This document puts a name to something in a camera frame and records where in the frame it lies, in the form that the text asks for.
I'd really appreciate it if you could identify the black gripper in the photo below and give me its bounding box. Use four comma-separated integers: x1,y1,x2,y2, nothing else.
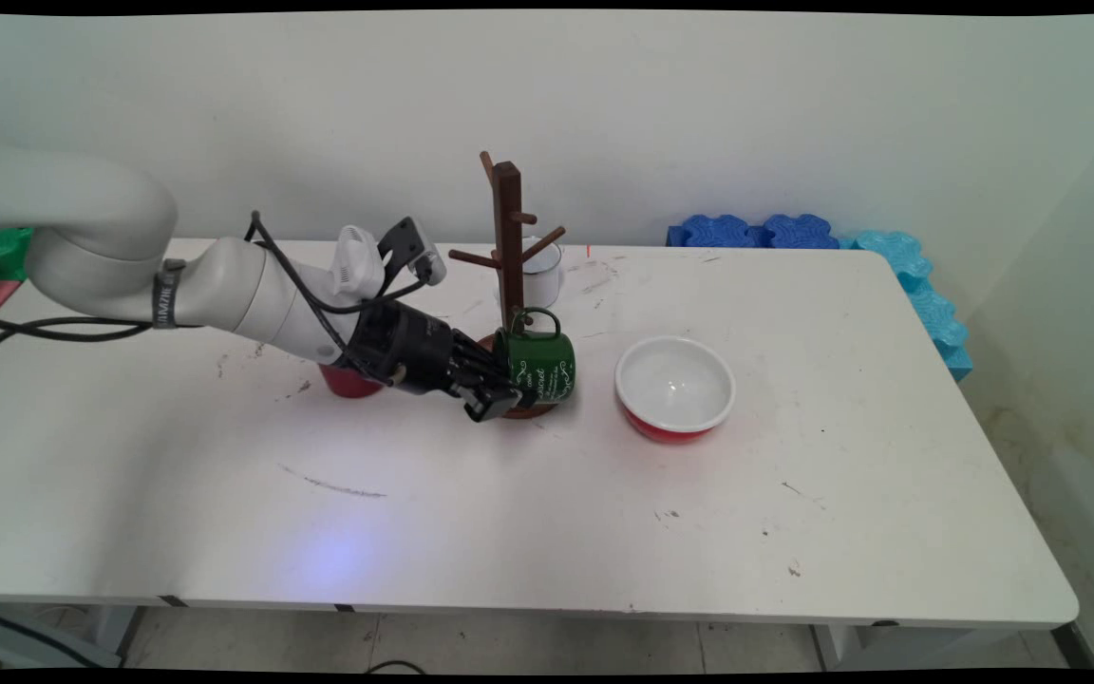
348,301,525,425

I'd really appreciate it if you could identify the green enamel mug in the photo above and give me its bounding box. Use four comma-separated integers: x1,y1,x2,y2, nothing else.
493,307,577,406

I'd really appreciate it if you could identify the white enamel mug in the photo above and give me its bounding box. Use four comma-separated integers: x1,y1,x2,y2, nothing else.
519,239,568,309

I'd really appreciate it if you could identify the dark red ceramic mug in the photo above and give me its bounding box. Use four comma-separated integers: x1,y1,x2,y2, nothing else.
319,361,385,399

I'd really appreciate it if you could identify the brown wooden mug tree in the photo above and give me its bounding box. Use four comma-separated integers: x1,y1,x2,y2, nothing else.
448,150,568,420

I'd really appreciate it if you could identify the red bowl white inside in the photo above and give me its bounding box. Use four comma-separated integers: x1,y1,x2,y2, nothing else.
614,335,737,445

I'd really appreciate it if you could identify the light blue foam mat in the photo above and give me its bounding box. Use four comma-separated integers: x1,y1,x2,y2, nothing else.
906,283,969,349
841,229,934,289
934,342,974,383

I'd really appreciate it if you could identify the grey table leg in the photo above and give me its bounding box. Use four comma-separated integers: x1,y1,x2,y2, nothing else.
0,604,141,669
811,622,1018,673

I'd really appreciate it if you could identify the green plastic object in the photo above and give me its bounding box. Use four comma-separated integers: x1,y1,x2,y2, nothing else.
0,227,36,283

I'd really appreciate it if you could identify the black and white camera box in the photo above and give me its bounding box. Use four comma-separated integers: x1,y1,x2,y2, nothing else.
377,217,447,287

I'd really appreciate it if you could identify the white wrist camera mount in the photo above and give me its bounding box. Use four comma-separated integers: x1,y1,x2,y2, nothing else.
334,224,388,301

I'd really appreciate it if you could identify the black cable along wrist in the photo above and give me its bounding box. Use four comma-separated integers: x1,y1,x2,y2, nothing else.
244,211,436,316

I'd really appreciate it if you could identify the grey strap on arm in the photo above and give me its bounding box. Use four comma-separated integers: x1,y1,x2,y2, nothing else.
152,258,187,331

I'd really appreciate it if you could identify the thick black cable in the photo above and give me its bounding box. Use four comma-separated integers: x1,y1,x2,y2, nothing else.
0,312,155,370

